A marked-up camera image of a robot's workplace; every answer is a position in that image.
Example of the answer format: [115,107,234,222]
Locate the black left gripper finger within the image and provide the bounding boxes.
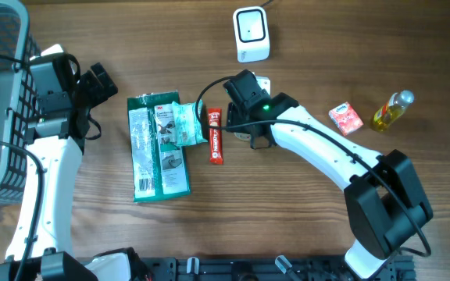
[91,62,118,100]
[79,71,106,106]

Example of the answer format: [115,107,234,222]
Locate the red coffee stick sachet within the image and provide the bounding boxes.
[207,108,223,165]

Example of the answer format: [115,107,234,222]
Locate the teal wet wipes pack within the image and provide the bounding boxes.
[171,101,207,147]

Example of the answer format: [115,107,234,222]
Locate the green gloves package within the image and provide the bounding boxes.
[127,91,191,202]

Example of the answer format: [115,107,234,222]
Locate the red white tissue box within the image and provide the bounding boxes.
[328,102,363,136]

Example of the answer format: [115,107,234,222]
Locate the yellow dish soap bottle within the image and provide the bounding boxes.
[370,90,415,132]

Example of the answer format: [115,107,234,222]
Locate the green lidded small jar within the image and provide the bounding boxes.
[234,133,251,141]

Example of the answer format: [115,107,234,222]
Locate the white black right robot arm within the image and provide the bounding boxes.
[223,69,433,279]

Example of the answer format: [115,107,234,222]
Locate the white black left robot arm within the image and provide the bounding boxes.
[0,44,150,280]

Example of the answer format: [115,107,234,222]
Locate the white barcode scanner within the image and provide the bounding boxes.
[232,6,270,63]

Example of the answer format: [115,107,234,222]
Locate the dark grey plastic shopping basket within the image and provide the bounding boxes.
[0,1,41,205]

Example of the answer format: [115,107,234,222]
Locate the black left camera cable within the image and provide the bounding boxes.
[0,52,103,281]

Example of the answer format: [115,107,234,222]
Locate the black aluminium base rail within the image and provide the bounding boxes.
[142,255,417,281]

